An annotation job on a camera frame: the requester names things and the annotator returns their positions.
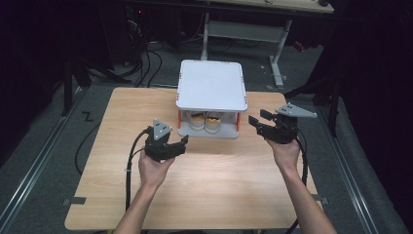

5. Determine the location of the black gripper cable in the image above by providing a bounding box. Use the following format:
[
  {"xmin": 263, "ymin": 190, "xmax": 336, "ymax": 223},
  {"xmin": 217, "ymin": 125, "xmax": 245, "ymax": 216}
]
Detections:
[
  {"xmin": 284, "ymin": 128, "xmax": 310, "ymax": 234},
  {"xmin": 125, "ymin": 126, "xmax": 154, "ymax": 213}
]

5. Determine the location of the light desk with white frame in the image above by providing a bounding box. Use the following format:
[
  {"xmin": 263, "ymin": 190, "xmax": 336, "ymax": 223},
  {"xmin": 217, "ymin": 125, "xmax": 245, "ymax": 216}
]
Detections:
[{"xmin": 198, "ymin": 0, "xmax": 335, "ymax": 89}]

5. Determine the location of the black metal stand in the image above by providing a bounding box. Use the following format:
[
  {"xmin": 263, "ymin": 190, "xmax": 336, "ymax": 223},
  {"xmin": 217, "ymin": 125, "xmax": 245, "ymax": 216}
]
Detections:
[
  {"xmin": 61, "ymin": 58, "xmax": 131, "ymax": 118},
  {"xmin": 283, "ymin": 74, "xmax": 342, "ymax": 137}
]

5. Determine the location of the white shoe rack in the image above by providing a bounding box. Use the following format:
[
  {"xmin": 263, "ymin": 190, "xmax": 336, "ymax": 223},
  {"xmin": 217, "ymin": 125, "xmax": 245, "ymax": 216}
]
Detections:
[{"xmin": 175, "ymin": 59, "xmax": 249, "ymax": 140}]

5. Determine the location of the person's left hand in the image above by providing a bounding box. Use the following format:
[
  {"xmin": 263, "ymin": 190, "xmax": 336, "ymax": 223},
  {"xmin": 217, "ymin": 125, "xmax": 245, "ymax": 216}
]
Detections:
[{"xmin": 137, "ymin": 149, "xmax": 176, "ymax": 191}]

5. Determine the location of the black floor cable bundle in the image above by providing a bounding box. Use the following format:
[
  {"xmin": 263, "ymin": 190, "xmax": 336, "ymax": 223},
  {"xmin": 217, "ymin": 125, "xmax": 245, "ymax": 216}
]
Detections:
[{"xmin": 125, "ymin": 19, "xmax": 164, "ymax": 89}]

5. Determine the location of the thin black floor cable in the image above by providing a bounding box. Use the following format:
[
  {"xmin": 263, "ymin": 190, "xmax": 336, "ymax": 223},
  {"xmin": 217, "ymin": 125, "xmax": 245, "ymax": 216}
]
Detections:
[{"xmin": 74, "ymin": 121, "xmax": 101, "ymax": 176}]

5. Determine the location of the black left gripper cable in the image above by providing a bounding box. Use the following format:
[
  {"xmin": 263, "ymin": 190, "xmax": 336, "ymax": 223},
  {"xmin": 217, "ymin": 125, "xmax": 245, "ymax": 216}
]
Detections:
[{"xmin": 125, "ymin": 126, "xmax": 154, "ymax": 213}]

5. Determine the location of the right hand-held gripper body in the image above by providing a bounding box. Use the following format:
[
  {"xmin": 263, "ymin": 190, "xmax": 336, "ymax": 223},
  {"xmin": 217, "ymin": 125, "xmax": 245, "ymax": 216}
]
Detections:
[{"xmin": 257, "ymin": 102, "xmax": 319, "ymax": 145}]

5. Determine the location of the white child sneaker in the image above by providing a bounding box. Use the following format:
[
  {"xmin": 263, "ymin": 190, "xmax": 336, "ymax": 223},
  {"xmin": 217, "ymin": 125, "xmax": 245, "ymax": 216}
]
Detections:
[
  {"xmin": 204, "ymin": 111, "xmax": 223, "ymax": 135},
  {"xmin": 189, "ymin": 111, "xmax": 207, "ymax": 132}
]

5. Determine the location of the metal floor rail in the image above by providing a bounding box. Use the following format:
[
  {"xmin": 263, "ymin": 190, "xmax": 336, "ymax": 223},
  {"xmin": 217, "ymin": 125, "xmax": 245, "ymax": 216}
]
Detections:
[
  {"xmin": 315, "ymin": 105, "xmax": 379, "ymax": 234},
  {"xmin": 0, "ymin": 87, "xmax": 86, "ymax": 228}
]

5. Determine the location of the person's right hand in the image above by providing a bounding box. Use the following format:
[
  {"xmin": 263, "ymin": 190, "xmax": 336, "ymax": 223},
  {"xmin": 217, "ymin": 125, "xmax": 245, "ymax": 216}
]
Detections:
[{"xmin": 264, "ymin": 136, "xmax": 301, "ymax": 174}]

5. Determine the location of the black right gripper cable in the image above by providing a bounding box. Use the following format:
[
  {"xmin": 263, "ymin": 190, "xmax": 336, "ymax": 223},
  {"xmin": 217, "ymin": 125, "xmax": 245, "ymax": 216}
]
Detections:
[{"xmin": 284, "ymin": 128, "xmax": 310, "ymax": 234}]

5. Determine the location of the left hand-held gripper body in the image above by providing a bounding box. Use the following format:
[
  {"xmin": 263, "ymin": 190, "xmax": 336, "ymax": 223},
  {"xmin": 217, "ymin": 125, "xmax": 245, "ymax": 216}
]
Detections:
[{"xmin": 144, "ymin": 118, "xmax": 173, "ymax": 163}]

